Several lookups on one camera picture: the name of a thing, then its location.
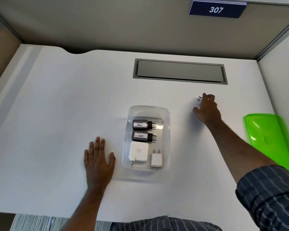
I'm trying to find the person's right hand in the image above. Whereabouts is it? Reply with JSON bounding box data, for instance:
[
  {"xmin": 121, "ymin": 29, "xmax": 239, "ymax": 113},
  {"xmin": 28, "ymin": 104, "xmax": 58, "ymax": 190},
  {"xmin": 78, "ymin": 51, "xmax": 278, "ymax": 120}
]
[{"xmin": 193, "ymin": 93, "xmax": 222, "ymax": 127}]

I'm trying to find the person's left hand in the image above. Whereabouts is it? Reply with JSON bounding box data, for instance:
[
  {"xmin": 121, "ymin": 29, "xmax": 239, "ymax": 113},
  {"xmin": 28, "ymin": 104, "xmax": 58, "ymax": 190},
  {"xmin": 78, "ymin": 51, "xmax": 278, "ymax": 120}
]
[{"xmin": 84, "ymin": 137, "xmax": 116, "ymax": 188}]

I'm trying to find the person's left forearm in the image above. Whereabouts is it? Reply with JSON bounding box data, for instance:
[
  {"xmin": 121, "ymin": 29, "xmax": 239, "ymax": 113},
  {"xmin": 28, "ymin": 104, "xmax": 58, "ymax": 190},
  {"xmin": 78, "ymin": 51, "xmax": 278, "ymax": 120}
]
[{"xmin": 59, "ymin": 182, "xmax": 112, "ymax": 231}]

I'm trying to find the person's right forearm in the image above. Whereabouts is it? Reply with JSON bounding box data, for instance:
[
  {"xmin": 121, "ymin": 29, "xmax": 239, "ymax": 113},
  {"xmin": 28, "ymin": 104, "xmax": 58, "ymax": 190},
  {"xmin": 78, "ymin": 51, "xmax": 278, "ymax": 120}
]
[{"xmin": 207, "ymin": 118, "xmax": 280, "ymax": 190}]

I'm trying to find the large white power adapter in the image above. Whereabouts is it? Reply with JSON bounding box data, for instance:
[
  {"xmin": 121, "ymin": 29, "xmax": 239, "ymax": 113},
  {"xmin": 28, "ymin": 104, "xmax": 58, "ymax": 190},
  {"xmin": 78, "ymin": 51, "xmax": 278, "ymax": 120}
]
[{"xmin": 129, "ymin": 141, "xmax": 149, "ymax": 169}]

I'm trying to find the black charger with white label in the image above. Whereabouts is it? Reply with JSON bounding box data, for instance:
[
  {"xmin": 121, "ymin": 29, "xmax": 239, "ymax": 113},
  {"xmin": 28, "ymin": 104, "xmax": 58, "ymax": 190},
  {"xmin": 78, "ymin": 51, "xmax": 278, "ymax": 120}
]
[
  {"xmin": 132, "ymin": 119, "xmax": 157, "ymax": 131},
  {"xmin": 131, "ymin": 131, "xmax": 157, "ymax": 143}
]

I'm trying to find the small white flat charger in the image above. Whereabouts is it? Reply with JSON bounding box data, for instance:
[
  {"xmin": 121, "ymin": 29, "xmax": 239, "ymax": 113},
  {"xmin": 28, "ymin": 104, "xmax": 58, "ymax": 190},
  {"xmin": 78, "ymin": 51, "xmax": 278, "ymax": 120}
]
[{"xmin": 150, "ymin": 149, "xmax": 164, "ymax": 169}]

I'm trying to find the clear plastic container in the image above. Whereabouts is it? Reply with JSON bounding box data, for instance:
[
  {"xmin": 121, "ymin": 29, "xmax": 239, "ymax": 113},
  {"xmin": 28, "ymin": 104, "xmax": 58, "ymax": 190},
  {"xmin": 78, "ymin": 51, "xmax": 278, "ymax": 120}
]
[{"xmin": 122, "ymin": 105, "xmax": 171, "ymax": 171}]

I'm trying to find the green plastic lid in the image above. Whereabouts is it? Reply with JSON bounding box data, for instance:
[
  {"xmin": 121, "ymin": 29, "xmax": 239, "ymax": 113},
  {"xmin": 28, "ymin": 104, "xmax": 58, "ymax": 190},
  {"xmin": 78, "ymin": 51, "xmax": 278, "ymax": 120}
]
[{"xmin": 243, "ymin": 114, "xmax": 289, "ymax": 173}]

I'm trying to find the dark blue number sign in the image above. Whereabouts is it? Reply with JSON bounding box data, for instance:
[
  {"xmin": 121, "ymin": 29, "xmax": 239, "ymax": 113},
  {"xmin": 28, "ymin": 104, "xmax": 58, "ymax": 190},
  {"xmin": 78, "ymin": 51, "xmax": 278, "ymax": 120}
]
[{"xmin": 188, "ymin": 0, "xmax": 248, "ymax": 19}]

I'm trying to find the dark striped shirt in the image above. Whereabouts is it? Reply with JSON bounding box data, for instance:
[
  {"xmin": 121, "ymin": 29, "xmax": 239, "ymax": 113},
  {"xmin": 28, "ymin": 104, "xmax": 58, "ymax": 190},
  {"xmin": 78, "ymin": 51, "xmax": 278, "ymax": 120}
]
[{"xmin": 110, "ymin": 165, "xmax": 289, "ymax": 231}]

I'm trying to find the grey desk cable flap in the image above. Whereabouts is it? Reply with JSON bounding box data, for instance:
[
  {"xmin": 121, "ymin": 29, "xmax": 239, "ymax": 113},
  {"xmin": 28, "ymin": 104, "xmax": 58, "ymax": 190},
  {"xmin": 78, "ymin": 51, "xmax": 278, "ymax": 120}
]
[{"xmin": 134, "ymin": 58, "xmax": 228, "ymax": 85}]

